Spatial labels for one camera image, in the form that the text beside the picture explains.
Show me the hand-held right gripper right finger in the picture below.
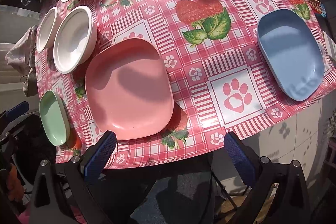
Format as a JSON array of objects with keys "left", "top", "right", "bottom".
[{"left": 224, "top": 132, "right": 312, "bottom": 224}]

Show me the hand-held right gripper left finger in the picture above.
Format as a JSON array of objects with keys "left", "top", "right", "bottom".
[{"left": 28, "top": 130, "right": 118, "bottom": 224}]

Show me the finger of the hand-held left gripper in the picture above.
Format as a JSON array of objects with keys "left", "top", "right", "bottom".
[{"left": 0, "top": 101, "right": 30, "bottom": 143}]

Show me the green plate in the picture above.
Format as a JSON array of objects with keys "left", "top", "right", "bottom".
[{"left": 39, "top": 90, "right": 71, "bottom": 146}]

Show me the pink plate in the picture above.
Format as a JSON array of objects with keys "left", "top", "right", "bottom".
[{"left": 84, "top": 38, "right": 174, "bottom": 141}]

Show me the blue plate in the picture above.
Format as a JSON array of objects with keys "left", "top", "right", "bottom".
[{"left": 257, "top": 9, "right": 325, "bottom": 102}]

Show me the beige cloth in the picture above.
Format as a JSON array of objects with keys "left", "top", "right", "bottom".
[{"left": 5, "top": 25, "right": 40, "bottom": 97}]

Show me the pink strawberry print tablecloth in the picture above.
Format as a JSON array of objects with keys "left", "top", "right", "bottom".
[{"left": 34, "top": 0, "right": 332, "bottom": 170}]

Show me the white box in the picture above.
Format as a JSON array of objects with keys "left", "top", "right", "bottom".
[{"left": 322, "top": 31, "right": 336, "bottom": 62}]

